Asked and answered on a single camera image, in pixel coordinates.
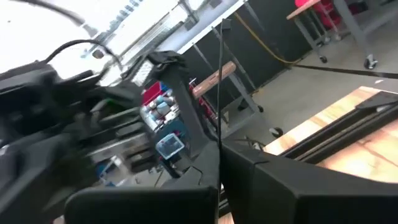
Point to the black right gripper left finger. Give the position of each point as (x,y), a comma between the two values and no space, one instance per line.
(140,205)

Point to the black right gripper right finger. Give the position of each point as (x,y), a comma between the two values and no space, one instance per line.
(311,202)

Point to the black zip tie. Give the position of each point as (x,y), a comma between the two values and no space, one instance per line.
(218,93)

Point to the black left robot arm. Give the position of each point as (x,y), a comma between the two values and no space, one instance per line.
(186,109)

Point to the blue tool cart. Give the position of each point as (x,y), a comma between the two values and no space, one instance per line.
(168,127)

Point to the red plastic bin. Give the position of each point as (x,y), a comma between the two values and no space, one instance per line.
(151,93)

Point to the wooden table grey legs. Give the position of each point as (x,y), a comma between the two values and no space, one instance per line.
(303,8)
(214,79)

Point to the red storage bins stack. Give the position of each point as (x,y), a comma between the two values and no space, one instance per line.
(329,17)

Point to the black aluminium table frame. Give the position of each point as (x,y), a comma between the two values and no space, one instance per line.
(342,133)

